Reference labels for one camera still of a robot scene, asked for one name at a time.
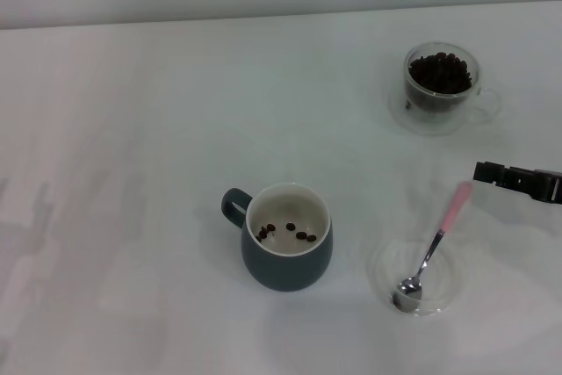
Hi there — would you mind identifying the pink handled metal spoon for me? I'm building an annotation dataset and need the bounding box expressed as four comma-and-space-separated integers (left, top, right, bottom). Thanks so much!
392, 180, 474, 314

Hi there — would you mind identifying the coffee bean pile in glass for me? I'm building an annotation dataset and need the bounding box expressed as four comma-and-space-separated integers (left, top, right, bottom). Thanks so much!
406, 51, 473, 112

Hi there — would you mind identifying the clear glass saucer dish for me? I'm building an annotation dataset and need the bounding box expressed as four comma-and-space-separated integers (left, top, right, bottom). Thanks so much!
370, 237, 465, 318

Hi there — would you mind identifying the dark green ceramic mug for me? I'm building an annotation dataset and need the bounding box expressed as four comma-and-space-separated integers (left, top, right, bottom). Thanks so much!
220, 182, 335, 293

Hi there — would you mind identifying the clear double-wall glass cup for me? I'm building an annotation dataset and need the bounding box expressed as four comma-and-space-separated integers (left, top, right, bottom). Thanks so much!
387, 40, 504, 137

